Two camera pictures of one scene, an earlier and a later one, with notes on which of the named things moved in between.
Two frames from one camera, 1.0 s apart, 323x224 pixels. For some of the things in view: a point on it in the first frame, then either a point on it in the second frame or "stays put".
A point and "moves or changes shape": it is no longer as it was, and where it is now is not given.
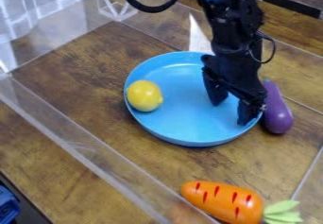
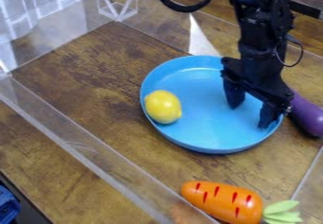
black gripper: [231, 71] -> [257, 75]
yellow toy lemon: [145, 95] -> [163, 106]
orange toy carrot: [233, 205] stays put
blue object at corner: [11, 206] stays put
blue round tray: [186, 119] moves or changes shape
